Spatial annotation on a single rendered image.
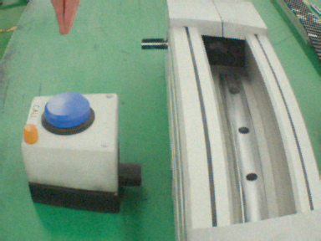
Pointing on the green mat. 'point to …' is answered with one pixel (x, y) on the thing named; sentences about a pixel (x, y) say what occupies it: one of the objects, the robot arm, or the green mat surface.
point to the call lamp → (30, 134)
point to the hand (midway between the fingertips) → (66, 23)
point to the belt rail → (295, 22)
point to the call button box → (78, 158)
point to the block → (212, 28)
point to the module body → (235, 138)
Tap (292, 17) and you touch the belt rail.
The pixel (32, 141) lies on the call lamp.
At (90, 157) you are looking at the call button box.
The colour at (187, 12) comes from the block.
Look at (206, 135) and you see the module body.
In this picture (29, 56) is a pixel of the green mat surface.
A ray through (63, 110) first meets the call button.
